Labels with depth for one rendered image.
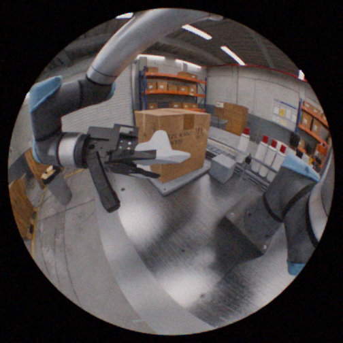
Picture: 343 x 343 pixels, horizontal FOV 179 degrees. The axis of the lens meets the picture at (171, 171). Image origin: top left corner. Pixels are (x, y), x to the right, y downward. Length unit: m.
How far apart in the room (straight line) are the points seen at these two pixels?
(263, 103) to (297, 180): 5.06
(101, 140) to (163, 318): 0.45
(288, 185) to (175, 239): 0.32
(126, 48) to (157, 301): 0.52
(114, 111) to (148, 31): 3.96
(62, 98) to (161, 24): 0.20
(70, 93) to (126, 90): 4.00
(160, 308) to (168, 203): 0.37
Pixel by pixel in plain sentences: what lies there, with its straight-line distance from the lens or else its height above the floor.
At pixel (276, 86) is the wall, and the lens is 5.39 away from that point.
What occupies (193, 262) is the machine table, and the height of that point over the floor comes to 0.83.
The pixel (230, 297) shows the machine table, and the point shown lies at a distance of 0.38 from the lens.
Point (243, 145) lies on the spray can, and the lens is 0.62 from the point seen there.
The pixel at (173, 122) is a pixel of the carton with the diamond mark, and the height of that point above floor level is 1.09.
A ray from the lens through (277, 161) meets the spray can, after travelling 0.60.
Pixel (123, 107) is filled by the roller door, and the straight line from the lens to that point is 4.15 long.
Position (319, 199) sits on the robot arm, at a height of 1.11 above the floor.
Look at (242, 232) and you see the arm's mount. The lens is 0.34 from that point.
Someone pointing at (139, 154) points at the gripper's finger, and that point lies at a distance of 0.16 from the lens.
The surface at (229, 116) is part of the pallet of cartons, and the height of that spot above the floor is 0.90.
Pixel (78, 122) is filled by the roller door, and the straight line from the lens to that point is 4.23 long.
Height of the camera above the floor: 1.16
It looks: 36 degrees down
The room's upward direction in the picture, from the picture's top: straight up
